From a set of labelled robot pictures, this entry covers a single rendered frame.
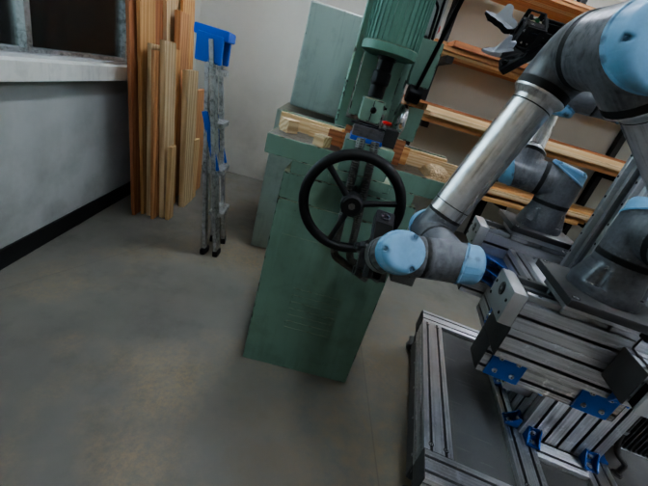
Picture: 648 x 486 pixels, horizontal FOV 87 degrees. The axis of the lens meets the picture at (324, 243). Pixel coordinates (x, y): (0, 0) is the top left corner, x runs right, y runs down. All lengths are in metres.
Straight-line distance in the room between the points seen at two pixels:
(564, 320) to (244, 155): 3.17
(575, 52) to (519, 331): 0.59
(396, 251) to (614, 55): 0.38
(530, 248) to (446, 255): 0.82
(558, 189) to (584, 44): 0.78
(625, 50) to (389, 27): 0.69
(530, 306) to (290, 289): 0.76
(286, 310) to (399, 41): 0.96
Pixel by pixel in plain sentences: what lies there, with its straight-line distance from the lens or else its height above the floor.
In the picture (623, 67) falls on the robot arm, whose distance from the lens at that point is 0.61.
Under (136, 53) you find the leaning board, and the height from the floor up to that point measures 0.94.
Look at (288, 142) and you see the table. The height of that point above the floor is 0.89.
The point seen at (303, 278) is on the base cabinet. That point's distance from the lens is 1.24.
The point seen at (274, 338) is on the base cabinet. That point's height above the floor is 0.14.
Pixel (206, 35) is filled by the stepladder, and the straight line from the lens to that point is 1.90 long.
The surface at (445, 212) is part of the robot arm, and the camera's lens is 0.72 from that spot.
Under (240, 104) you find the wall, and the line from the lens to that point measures 3.59.
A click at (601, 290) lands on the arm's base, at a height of 0.84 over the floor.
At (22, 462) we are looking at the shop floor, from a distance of 1.33.
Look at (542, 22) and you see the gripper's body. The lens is 1.21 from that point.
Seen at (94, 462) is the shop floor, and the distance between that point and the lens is 1.29.
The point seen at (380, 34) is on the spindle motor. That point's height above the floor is 1.24.
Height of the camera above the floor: 1.08
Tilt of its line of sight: 25 degrees down
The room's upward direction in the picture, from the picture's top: 17 degrees clockwise
